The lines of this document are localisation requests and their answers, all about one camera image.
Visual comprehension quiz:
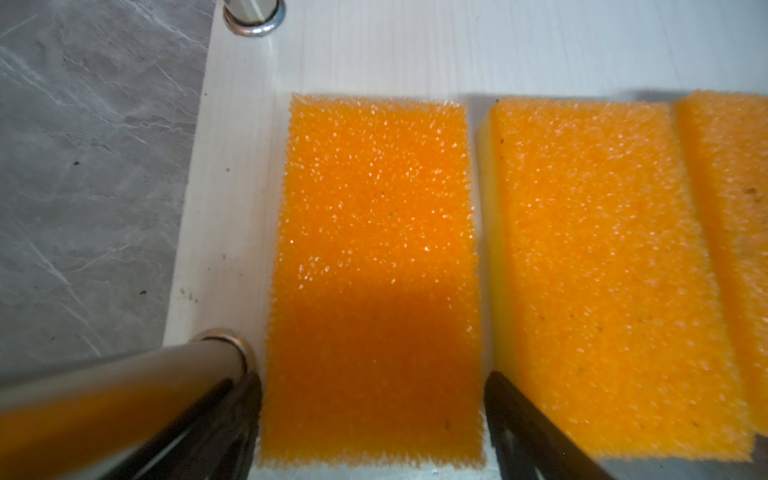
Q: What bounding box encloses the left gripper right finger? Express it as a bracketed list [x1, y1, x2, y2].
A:
[484, 371, 611, 479]

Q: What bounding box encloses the orange sponge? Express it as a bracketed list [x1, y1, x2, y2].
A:
[477, 97, 755, 461]
[675, 91, 767, 435]

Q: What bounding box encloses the white two-tier shelf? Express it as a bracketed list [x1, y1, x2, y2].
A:
[0, 0, 768, 480]

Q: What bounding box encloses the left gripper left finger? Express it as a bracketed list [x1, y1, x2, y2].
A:
[102, 372, 262, 479]

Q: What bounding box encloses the pale yellow sponge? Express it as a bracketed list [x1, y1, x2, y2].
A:
[259, 95, 485, 468]

